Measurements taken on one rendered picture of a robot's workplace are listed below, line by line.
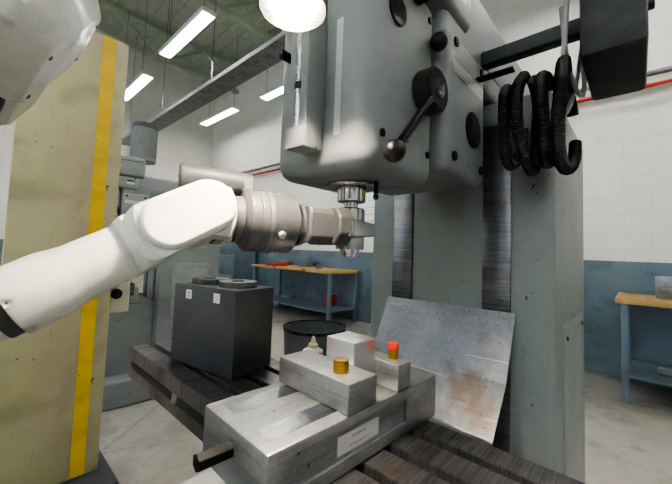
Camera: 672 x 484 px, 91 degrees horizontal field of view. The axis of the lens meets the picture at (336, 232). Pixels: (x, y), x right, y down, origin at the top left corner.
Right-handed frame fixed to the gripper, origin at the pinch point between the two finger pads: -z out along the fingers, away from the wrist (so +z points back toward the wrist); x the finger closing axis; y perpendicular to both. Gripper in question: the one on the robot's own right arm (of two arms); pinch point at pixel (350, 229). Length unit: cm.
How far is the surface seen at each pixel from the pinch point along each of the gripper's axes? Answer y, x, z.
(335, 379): 20.7, -8.0, 6.3
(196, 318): 20.7, 36.6, 17.8
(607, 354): 97, 117, -404
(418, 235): -1.7, 18.3, -33.0
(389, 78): -20.8, -10.9, 1.5
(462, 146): -16.6, -6.3, -19.4
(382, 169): -8.1, -9.6, 1.1
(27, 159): -32, 155, 79
